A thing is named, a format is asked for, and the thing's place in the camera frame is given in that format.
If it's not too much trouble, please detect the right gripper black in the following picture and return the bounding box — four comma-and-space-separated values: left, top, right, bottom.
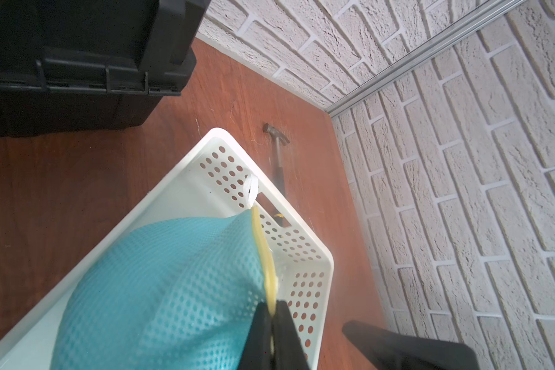
342, 321, 479, 369

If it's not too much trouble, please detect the right aluminium corner post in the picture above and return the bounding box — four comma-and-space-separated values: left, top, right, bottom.
325, 0, 524, 117

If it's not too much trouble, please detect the black plastic toolbox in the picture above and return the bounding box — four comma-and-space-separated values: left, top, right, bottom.
0, 1, 209, 137

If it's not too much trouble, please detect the white perforated plastic basket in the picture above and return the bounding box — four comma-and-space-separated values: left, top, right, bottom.
0, 128, 334, 369

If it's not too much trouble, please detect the teal mesh laundry bag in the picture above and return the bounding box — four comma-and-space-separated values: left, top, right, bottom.
51, 208, 270, 369

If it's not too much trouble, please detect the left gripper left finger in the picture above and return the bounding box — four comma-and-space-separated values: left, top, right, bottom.
237, 302, 272, 370

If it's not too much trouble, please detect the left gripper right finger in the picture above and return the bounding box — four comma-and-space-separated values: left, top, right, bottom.
272, 301, 310, 370

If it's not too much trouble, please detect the small steel hammer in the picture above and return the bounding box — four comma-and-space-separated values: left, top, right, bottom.
262, 122, 291, 228

